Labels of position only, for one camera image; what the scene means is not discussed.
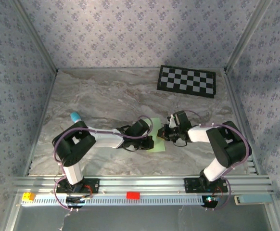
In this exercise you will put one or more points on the red block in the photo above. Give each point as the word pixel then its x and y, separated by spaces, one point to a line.
pixel 133 195

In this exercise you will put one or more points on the cyan blue marker pen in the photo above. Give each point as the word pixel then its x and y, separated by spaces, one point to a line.
pixel 75 117

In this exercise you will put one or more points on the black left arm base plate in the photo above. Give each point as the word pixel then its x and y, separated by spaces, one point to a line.
pixel 93 186

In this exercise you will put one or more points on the blue and white flat device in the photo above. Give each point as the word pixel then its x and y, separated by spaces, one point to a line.
pixel 253 199

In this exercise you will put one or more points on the aluminium table back rail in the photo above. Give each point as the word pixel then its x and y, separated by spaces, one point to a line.
pixel 106 68

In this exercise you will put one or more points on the black round board with LEDs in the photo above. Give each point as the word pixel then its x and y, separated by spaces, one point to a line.
pixel 209 202

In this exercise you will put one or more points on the light green paper sheet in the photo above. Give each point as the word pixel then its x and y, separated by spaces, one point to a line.
pixel 158 146

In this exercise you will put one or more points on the aluminium frame post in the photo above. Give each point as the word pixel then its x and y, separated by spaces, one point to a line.
pixel 245 36

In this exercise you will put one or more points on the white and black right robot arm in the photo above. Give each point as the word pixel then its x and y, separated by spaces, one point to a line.
pixel 199 134

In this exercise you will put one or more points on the yellow block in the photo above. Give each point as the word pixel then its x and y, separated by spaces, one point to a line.
pixel 28 196

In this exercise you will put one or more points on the black white checkerboard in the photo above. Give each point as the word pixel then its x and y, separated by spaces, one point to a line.
pixel 185 81

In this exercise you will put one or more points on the aluminium mounting rail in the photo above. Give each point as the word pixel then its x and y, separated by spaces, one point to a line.
pixel 142 184

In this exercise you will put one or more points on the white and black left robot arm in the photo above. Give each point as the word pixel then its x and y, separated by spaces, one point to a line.
pixel 106 139

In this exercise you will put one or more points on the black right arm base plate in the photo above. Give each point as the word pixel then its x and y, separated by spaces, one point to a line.
pixel 190 185

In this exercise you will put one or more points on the aluminium table side rail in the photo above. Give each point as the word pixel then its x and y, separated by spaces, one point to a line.
pixel 42 120
pixel 238 108

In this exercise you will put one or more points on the white torn tape strip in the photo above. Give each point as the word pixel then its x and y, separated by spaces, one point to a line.
pixel 64 221

